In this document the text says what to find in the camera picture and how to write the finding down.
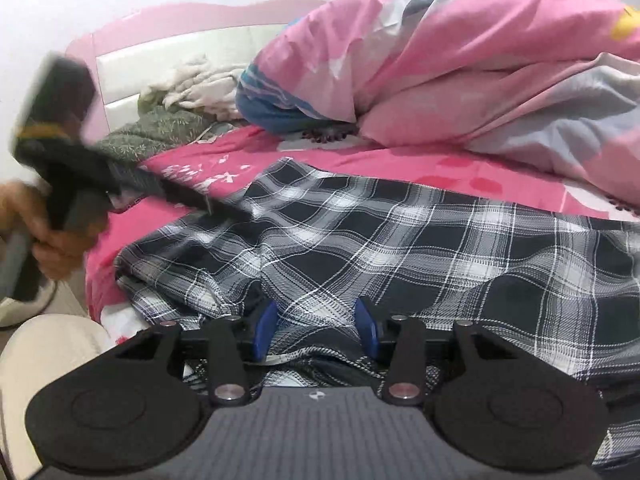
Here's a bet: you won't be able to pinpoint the person's torso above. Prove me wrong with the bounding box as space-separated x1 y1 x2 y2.
0 280 113 480

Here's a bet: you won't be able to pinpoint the pink white headboard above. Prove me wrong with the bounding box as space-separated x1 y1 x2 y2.
64 0 328 133

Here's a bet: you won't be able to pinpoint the pink floral bed sheet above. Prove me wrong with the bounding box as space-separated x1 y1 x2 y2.
82 125 640 356

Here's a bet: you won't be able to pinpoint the black white plaid pants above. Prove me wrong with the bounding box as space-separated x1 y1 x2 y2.
114 156 640 471

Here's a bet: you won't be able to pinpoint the person's left hand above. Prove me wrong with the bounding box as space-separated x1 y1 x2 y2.
0 181 110 281

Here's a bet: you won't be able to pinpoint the pink floral quilt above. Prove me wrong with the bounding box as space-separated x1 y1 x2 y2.
235 0 640 208

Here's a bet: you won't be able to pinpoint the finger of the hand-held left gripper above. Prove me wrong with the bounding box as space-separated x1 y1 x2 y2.
106 159 257 222

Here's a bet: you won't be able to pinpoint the green speckled blanket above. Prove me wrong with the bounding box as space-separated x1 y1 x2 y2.
92 106 246 166

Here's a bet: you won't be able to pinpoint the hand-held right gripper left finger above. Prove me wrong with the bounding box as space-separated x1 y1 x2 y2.
114 301 279 407

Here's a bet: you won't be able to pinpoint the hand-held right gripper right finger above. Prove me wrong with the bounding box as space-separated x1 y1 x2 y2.
354 296 532 407

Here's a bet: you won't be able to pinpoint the white fluffy blanket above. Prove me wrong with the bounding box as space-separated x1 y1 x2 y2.
137 54 251 122

